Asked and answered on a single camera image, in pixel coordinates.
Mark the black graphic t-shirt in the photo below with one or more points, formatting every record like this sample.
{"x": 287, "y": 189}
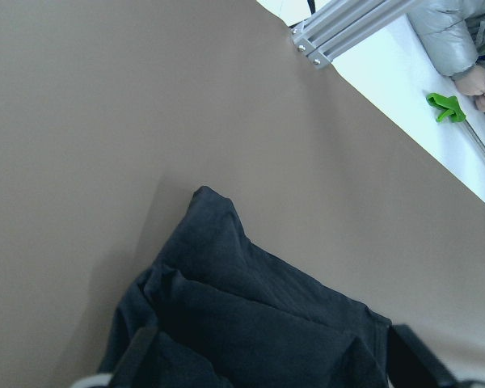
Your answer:
{"x": 230, "y": 314}

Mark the green handled metal rod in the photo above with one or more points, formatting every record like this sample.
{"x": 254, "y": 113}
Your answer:
{"x": 450, "y": 108}

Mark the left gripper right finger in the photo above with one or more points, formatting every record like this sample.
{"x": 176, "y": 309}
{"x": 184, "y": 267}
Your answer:
{"x": 410, "y": 363}

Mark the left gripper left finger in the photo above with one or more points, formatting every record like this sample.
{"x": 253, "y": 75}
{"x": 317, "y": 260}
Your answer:
{"x": 130, "y": 369}

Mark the aluminium frame post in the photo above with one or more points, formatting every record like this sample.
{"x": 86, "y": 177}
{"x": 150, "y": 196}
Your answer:
{"x": 340, "y": 25}

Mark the person in grey jacket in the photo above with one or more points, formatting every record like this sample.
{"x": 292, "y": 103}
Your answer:
{"x": 452, "y": 33}

